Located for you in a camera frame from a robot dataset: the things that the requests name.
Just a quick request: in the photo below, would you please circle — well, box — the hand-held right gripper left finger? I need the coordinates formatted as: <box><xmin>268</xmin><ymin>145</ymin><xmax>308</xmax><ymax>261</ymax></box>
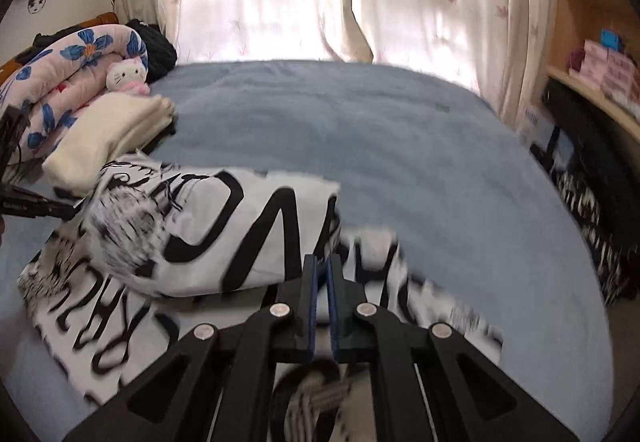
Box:
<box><xmin>62</xmin><ymin>254</ymin><xmax>321</xmax><ymax>442</ymax></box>

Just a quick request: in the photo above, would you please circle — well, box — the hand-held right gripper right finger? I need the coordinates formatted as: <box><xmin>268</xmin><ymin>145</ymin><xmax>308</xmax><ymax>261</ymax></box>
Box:
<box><xmin>325</xmin><ymin>254</ymin><xmax>581</xmax><ymax>442</ymax></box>

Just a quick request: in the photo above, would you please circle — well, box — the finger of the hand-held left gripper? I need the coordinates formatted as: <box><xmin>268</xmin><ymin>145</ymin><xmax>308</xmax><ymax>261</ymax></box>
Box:
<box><xmin>0</xmin><ymin>187</ymin><xmax>76</xmax><ymax>223</ymax></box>

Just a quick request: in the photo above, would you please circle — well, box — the black and white printed jacket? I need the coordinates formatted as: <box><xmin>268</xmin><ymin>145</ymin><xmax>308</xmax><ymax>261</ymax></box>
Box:
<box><xmin>17</xmin><ymin>154</ymin><xmax>503</xmax><ymax>442</ymax></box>

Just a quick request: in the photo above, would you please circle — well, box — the pink floral quilt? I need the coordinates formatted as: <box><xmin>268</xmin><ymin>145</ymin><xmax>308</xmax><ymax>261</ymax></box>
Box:
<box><xmin>0</xmin><ymin>24</ymin><xmax>151</xmax><ymax>163</ymax></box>

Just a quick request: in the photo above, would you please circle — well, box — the folded cream garment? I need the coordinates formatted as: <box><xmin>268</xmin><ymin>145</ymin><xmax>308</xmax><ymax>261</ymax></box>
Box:
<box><xmin>42</xmin><ymin>94</ymin><xmax>176</xmax><ymax>197</ymax></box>

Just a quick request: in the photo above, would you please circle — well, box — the white cat plush toy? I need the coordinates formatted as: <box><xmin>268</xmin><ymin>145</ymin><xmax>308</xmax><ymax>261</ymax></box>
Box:
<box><xmin>105</xmin><ymin>58</ymin><xmax>151</xmax><ymax>96</ymax></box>

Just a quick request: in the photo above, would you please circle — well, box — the black knitted cloth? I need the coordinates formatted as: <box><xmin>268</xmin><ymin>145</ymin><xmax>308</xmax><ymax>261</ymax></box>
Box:
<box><xmin>125</xmin><ymin>19</ymin><xmax>178</xmax><ymax>82</ymax></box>

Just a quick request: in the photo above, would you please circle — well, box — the blue bed blanket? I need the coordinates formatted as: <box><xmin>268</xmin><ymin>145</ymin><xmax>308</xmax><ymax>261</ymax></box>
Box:
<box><xmin>0</xmin><ymin>59</ymin><xmax>613</xmax><ymax>442</ymax></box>

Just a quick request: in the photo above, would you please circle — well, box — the black and white patterned cloth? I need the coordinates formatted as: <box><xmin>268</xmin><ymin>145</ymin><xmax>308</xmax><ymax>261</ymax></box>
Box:
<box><xmin>552</xmin><ymin>169</ymin><xmax>631</xmax><ymax>305</ymax></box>

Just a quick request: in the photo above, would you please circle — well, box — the white cardboard box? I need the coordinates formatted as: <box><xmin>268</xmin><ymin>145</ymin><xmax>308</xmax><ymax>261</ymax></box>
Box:
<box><xmin>517</xmin><ymin>104</ymin><xmax>571</xmax><ymax>157</ymax></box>

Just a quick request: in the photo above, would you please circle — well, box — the long black bag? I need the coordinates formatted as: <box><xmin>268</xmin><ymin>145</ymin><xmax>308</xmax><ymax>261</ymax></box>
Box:
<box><xmin>542</xmin><ymin>76</ymin><xmax>640</xmax><ymax>223</ymax></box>

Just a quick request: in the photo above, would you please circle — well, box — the stack of pink storage boxes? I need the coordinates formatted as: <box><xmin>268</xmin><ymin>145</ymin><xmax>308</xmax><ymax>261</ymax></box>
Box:
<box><xmin>580</xmin><ymin>39</ymin><xmax>640</xmax><ymax>97</ymax></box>

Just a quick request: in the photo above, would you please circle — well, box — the wooden desk shelf unit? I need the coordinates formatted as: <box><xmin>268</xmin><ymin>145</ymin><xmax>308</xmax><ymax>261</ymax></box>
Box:
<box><xmin>542</xmin><ymin>0</ymin><xmax>640</xmax><ymax>143</ymax></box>

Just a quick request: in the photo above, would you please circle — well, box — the small blue box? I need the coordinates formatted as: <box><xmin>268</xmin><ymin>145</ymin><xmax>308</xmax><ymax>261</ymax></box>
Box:
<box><xmin>600</xmin><ymin>29</ymin><xmax>626</xmax><ymax>52</ymax></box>

